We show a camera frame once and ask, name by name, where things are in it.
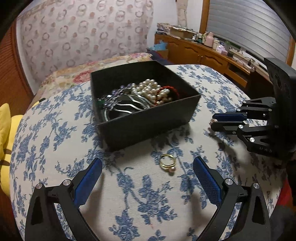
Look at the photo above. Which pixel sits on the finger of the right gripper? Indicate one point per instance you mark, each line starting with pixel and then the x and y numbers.
pixel 258 139
pixel 257 109

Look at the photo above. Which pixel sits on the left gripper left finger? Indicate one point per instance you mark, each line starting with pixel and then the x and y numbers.
pixel 42 221

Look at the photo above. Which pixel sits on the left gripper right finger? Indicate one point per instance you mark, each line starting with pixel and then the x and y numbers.
pixel 252 222

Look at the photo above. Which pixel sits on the silver patterned bangle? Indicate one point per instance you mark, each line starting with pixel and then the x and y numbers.
pixel 128 104

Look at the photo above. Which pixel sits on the green stone brooch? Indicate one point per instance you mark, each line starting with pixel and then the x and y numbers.
pixel 109 101

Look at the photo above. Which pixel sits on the black jewelry box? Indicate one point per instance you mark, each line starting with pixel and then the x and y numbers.
pixel 174 98

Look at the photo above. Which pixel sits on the grey window blind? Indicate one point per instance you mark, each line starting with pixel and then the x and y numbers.
pixel 250 24

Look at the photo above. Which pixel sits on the pink bottle on dresser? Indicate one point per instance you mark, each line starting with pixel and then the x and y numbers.
pixel 209 39

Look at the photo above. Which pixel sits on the wooden dresser cabinet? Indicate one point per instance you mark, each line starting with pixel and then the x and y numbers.
pixel 186 52

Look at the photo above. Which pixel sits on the yellow Pikachu plush toy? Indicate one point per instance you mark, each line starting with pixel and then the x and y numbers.
pixel 9 126

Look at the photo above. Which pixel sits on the teal tissue box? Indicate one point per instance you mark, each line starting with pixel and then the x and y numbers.
pixel 161 46

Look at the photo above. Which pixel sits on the beige side curtain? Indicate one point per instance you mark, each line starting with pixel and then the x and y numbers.
pixel 182 12

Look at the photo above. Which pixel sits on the brown louvered wooden wardrobe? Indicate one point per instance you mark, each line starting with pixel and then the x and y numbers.
pixel 15 89

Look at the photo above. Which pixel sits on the floral quilt bedspread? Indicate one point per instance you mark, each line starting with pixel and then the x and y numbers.
pixel 66 78

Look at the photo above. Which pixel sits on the circle patterned sheer curtain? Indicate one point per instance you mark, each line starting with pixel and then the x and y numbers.
pixel 64 34

